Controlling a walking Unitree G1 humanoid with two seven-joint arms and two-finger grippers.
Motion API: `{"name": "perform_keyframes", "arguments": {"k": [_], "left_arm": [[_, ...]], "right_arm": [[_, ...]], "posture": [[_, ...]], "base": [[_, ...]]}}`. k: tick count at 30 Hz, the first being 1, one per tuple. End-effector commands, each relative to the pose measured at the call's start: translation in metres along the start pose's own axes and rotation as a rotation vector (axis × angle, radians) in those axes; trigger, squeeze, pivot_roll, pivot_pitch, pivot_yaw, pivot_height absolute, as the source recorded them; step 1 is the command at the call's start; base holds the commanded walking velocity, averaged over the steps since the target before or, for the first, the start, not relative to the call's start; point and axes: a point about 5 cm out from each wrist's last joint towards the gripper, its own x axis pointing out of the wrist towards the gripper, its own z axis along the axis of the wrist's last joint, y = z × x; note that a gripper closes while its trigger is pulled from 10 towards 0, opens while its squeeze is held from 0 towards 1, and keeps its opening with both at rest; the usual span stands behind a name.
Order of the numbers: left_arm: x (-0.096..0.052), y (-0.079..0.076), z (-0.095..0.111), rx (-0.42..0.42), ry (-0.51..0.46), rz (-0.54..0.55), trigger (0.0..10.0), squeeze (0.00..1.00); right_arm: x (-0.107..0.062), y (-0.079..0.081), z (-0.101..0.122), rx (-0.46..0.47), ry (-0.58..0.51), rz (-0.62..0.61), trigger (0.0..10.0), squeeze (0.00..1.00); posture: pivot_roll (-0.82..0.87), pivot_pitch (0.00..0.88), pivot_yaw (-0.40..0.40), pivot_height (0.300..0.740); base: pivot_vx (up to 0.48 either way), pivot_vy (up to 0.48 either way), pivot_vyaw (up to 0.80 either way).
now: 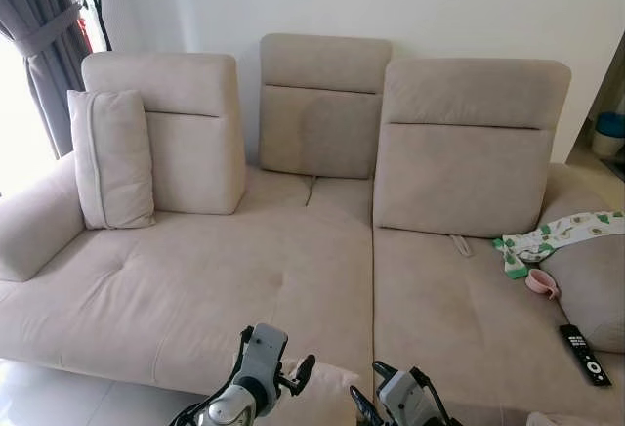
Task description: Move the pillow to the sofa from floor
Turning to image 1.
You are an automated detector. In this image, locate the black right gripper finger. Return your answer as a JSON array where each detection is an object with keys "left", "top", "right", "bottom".
[{"left": 349, "top": 385, "right": 385, "bottom": 426}]

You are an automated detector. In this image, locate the beige fabric sofa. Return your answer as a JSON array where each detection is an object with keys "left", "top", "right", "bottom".
[{"left": 0, "top": 33, "right": 625, "bottom": 426}]

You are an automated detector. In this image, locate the wide beige sofa backrest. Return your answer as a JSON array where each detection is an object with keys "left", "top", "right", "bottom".
[{"left": 372, "top": 58, "right": 573, "bottom": 239}]

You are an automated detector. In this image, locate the narrow beige sofa backrest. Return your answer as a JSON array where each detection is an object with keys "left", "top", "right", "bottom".
[{"left": 258, "top": 33, "right": 394, "bottom": 180}]

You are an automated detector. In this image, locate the beige piped pillow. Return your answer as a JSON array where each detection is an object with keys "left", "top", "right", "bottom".
[{"left": 66, "top": 89, "right": 157, "bottom": 231}]

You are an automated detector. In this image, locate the pink cup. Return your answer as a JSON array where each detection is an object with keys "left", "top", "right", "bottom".
[{"left": 525, "top": 268, "right": 563, "bottom": 301}]

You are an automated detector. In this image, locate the black remote control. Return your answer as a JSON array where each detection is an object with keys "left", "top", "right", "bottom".
[{"left": 559, "top": 323, "right": 613, "bottom": 389}]

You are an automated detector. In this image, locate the green white patterned cloth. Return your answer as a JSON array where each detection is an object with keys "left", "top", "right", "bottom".
[{"left": 493, "top": 211, "right": 625, "bottom": 280}]

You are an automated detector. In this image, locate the blue white bin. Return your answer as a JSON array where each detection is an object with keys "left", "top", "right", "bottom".
[{"left": 593, "top": 111, "right": 625, "bottom": 159}]

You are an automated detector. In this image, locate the grey curtain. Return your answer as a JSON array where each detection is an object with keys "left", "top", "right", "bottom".
[{"left": 0, "top": 0, "right": 95, "bottom": 159}]

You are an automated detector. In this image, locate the black lamp stand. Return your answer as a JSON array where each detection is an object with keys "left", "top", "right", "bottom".
[{"left": 78, "top": 0, "right": 114, "bottom": 54}]

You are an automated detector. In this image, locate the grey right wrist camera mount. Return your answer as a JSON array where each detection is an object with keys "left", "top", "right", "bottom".
[{"left": 376, "top": 368, "right": 428, "bottom": 426}]

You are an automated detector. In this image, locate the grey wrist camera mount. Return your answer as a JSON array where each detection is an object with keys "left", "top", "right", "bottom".
[
  {"left": 239, "top": 323, "right": 290, "bottom": 393},
  {"left": 376, "top": 368, "right": 428, "bottom": 426}
]

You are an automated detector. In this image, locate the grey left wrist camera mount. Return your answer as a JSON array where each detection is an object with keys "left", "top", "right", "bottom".
[{"left": 239, "top": 323, "right": 290, "bottom": 393}]

